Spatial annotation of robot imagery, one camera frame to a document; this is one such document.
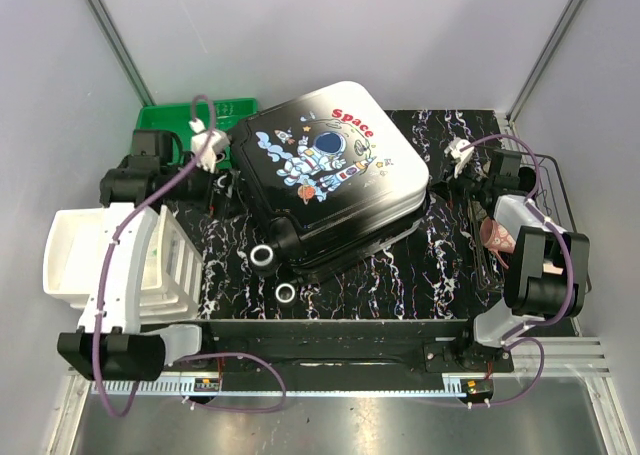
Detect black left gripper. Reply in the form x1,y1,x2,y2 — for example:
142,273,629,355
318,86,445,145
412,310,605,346
164,151,248,222

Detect space astronaut hard-shell suitcase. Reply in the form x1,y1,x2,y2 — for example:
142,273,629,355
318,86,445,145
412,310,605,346
230,81,430,305

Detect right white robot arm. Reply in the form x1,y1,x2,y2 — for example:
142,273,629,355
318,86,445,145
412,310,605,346
433,168,590,372

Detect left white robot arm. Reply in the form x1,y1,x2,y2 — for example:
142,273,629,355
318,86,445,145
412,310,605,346
43,168,216,382

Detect pink patterned mug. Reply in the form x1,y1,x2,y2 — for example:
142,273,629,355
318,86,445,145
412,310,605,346
480,217,516,269

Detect green plastic tray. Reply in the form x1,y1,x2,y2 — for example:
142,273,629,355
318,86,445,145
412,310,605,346
134,97,260,172

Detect black round object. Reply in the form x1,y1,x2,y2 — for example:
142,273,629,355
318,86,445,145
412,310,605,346
518,166,537,193

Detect white stacked storage bins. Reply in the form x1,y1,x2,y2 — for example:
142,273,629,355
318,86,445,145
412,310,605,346
43,206,203,324

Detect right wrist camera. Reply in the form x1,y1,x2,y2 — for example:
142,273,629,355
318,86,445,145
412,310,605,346
488,149,522,177

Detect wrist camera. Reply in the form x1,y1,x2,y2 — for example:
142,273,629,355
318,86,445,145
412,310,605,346
488,149,522,177
131,129,173,161

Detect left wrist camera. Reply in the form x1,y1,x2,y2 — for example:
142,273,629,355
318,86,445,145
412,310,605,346
131,129,173,161

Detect black wire basket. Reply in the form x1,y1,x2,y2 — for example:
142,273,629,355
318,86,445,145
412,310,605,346
469,152,591,296

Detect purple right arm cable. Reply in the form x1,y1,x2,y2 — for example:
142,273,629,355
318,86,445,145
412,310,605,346
464,134,576,409

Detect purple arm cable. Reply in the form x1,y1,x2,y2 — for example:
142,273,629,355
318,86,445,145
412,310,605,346
92,94,287,419
464,134,576,409

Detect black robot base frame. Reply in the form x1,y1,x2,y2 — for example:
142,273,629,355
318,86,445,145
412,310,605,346
198,320,514,388

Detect white cable duct strip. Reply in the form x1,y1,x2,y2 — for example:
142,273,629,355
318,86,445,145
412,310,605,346
91,375,494,396

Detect aluminium rail frame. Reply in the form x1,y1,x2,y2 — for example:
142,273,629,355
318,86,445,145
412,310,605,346
47,0,640,455

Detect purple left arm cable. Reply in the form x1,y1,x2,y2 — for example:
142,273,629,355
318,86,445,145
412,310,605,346
92,94,287,419

